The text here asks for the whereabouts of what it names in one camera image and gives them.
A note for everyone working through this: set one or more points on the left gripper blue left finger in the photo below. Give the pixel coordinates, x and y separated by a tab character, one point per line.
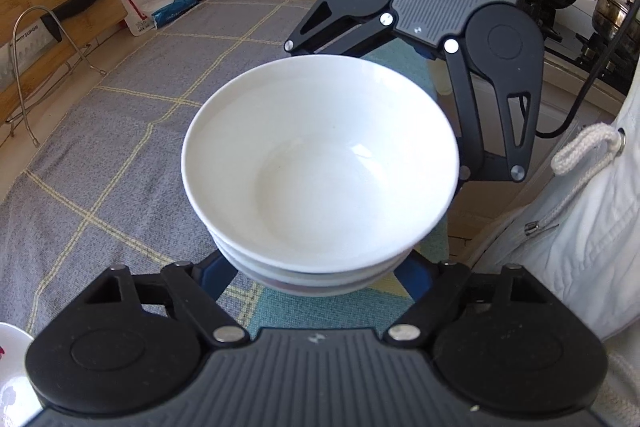
214	274

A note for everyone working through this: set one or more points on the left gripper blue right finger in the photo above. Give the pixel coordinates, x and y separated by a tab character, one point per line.
416	275

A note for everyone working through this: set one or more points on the plain white bowl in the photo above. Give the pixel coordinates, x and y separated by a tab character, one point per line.
311	270

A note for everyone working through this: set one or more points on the white floral plate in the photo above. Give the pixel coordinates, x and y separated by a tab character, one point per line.
19	403

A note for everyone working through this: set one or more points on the white bowl pink flowers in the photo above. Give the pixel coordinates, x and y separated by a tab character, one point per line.
312	291

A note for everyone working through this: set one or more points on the white jacket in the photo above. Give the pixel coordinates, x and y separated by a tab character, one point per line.
580	238

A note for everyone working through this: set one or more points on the black handled santoku knife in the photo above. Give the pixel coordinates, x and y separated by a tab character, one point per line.
38	38

